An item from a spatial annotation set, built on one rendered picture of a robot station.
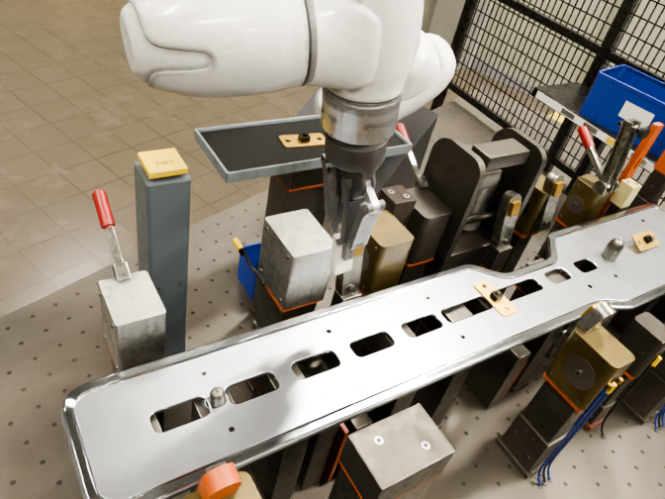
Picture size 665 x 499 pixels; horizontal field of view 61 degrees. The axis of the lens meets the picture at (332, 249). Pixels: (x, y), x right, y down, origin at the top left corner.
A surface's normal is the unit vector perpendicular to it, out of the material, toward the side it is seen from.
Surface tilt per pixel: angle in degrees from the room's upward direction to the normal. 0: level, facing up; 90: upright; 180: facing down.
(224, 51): 81
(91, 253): 0
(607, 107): 90
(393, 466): 0
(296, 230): 0
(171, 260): 90
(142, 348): 90
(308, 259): 90
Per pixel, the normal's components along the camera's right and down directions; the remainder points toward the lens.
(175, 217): 0.50, 0.63
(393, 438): 0.18, -0.75
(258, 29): 0.32, 0.23
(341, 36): 0.18, 0.50
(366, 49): 0.22, 0.67
